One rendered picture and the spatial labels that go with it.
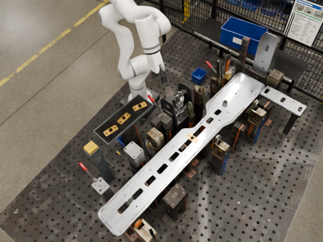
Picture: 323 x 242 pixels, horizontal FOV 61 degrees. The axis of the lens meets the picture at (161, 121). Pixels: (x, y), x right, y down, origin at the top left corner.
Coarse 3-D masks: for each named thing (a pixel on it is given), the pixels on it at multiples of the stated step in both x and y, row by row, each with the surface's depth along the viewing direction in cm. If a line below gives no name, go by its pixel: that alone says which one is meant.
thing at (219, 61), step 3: (216, 60) 179; (219, 60) 177; (222, 60) 177; (219, 63) 176; (222, 63) 175; (219, 66) 178; (222, 66) 181; (219, 69) 180; (222, 69) 183; (219, 72) 182; (222, 72) 184; (219, 75) 184; (222, 75) 187; (219, 78) 186; (222, 78) 189
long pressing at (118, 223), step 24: (240, 72) 198; (216, 96) 187; (240, 96) 186; (216, 120) 176; (168, 144) 168; (192, 144) 167; (144, 168) 160; (168, 168) 160; (120, 192) 153; (144, 192) 152; (120, 216) 146
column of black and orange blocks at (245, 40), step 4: (244, 40) 190; (248, 40) 189; (244, 44) 192; (240, 48) 197; (244, 48) 194; (240, 52) 199; (244, 52) 197; (240, 56) 202; (244, 56) 201; (240, 60) 205; (244, 60) 205; (240, 64) 208; (236, 68) 213; (240, 68) 210; (236, 72) 216
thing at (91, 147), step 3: (90, 141) 155; (87, 144) 154; (90, 144) 154; (93, 144) 154; (84, 147) 153; (87, 147) 153; (90, 147) 153; (93, 147) 153; (96, 147) 153; (87, 150) 152; (90, 150) 152; (93, 150) 152; (90, 153) 151
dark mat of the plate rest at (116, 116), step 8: (128, 104) 168; (136, 104) 168; (144, 104) 167; (120, 112) 165; (128, 112) 165; (136, 112) 164; (112, 120) 162; (128, 120) 162; (104, 128) 159; (120, 128) 159; (104, 136) 156; (112, 136) 156
